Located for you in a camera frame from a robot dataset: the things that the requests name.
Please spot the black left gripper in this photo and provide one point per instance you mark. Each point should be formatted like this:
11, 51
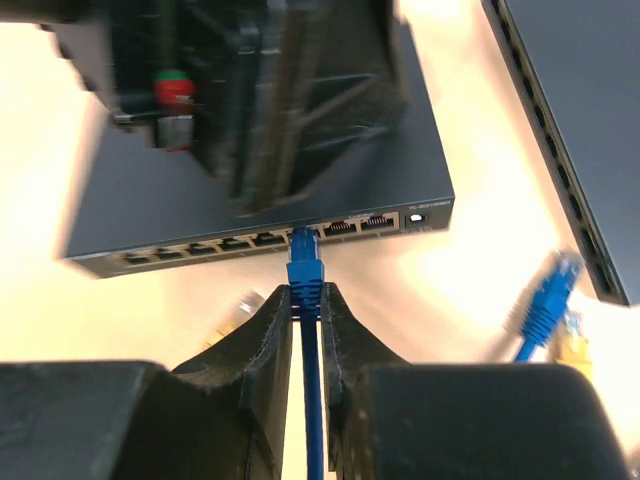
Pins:
265, 95

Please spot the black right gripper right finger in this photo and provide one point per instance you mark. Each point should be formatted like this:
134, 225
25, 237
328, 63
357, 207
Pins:
388, 418

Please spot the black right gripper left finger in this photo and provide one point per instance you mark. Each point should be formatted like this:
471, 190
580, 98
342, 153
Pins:
219, 415

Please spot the black network switch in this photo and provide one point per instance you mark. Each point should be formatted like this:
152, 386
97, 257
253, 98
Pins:
143, 209
575, 65

